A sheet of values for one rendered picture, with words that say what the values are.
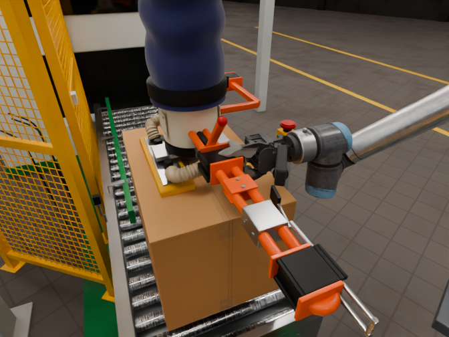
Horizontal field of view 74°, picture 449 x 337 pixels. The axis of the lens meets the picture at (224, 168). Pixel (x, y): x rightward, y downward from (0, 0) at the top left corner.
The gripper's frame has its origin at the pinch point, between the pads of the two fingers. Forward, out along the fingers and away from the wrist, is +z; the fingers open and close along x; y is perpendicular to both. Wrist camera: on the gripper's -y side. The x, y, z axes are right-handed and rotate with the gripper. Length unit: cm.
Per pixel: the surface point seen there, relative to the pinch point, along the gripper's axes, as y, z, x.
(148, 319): 10, 26, -67
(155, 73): 22.5, 9.7, 17.2
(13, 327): 64, 95, -118
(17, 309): 76, 95, -120
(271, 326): -11, -12, -60
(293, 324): -13, -20, -63
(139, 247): 46, 24, -67
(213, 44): 19.2, -4.9, 23.7
